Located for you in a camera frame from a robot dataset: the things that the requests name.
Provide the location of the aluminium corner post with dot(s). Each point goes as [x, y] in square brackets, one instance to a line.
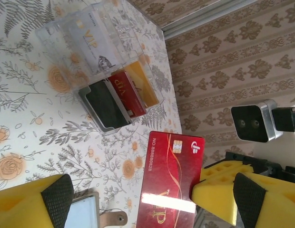
[197, 20]

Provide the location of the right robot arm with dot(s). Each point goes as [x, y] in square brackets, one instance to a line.
[285, 152]

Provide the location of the clear acrylic card holder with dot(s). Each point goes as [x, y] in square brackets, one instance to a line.
[54, 35]

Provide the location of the red VIP card with chip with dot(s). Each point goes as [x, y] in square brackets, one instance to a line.
[166, 171]

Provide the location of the yellow card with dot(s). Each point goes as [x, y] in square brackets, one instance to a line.
[147, 83]

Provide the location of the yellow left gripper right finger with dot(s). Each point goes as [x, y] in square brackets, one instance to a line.
[276, 209]

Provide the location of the white VIP card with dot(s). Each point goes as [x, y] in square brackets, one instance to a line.
[90, 40]

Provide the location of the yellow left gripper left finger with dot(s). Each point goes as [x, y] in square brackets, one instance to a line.
[26, 204]

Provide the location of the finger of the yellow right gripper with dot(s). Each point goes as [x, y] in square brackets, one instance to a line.
[214, 199]
[223, 171]

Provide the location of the black card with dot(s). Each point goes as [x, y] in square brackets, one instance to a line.
[104, 104]

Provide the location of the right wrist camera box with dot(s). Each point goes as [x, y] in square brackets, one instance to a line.
[252, 121]

